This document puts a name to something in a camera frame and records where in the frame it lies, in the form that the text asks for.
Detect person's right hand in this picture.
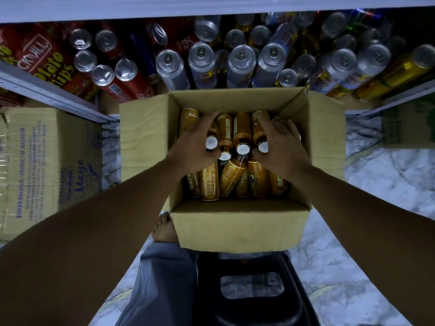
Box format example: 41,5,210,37
253,112,312,182

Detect person's left forearm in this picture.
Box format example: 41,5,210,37
0,159,189,326

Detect row of silver cans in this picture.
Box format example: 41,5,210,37
67,9,435,101

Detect person's right forearm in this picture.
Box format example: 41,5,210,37
292,163,435,326

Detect large red chips packet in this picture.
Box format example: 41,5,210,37
0,24,97,101

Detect person's left hand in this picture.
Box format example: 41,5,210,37
166,110,222,178

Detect person's grey trousers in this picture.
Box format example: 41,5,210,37
114,241,199,326

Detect printed cardboard carton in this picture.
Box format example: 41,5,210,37
0,106,103,242

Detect black plastic stool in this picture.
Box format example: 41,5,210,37
193,250,322,326

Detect plain brown carton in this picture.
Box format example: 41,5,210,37
381,93,435,151

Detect brown cardboard box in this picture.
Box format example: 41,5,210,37
119,87,348,254

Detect person's left foot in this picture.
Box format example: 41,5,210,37
151,212,179,245

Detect white metal shelving rack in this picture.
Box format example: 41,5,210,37
0,0,435,126

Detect bottles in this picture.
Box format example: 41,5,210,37
178,108,301,201

